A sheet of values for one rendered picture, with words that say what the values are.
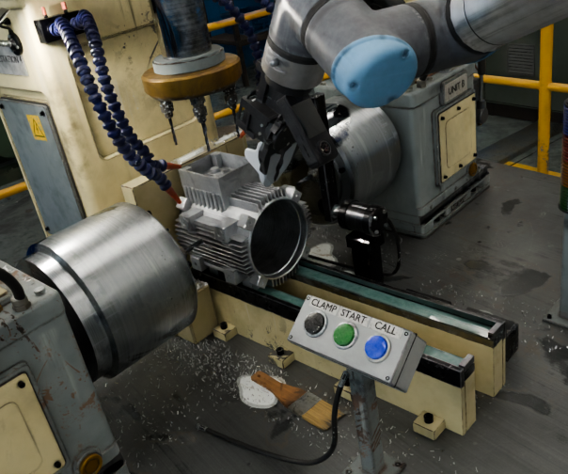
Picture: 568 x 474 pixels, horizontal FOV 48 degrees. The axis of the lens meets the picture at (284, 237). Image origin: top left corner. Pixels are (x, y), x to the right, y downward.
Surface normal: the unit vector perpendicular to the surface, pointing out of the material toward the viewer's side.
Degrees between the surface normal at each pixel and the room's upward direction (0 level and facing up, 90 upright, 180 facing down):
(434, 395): 90
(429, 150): 89
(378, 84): 118
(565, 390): 0
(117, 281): 58
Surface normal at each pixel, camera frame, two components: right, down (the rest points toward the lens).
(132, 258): 0.42, -0.44
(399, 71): 0.39, 0.75
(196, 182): -0.68, 0.44
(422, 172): 0.73, 0.20
